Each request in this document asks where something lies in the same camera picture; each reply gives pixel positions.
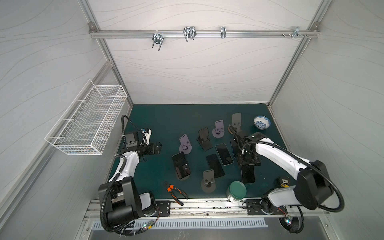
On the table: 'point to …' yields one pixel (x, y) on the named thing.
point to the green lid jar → (236, 191)
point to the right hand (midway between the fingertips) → (248, 161)
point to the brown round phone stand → (236, 122)
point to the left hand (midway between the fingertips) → (156, 143)
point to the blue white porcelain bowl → (261, 122)
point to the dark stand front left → (184, 178)
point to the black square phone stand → (203, 139)
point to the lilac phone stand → (218, 131)
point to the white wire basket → (85, 127)
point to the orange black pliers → (170, 188)
